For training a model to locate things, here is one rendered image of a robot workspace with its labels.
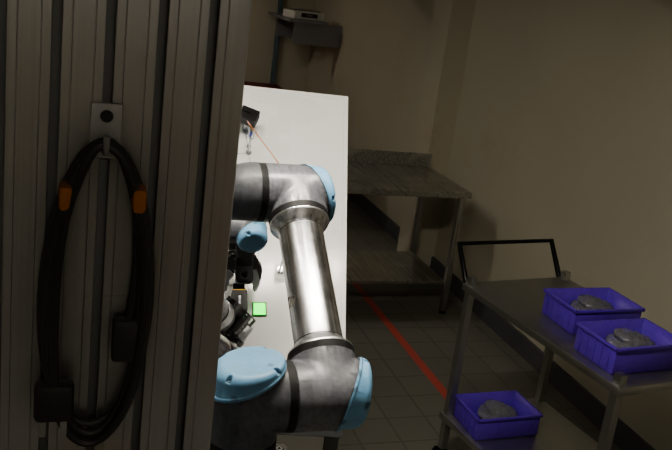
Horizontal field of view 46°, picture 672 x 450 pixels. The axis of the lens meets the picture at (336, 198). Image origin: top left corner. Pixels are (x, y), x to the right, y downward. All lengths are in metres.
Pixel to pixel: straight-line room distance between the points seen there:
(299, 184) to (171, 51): 0.80
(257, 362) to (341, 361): 0.14
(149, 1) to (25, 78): 0.13
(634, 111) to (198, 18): 3.53
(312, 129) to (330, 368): 1.33
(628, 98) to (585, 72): 0.40
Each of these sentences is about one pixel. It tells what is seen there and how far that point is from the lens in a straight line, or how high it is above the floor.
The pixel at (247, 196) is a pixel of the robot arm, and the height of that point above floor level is 1.58.
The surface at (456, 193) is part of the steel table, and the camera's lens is 5.00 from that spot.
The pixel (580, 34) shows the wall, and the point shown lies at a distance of 4.59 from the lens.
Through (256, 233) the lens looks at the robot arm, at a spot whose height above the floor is 1.39.
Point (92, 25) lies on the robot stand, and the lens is 0.74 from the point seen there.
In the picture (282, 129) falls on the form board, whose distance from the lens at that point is 2.52.
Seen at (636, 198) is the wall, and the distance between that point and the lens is 4.09.
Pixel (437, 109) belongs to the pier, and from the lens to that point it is 5.70.
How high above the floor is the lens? 1.98
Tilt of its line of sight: 15 degrees down
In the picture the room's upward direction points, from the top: 7 degrees clockwise
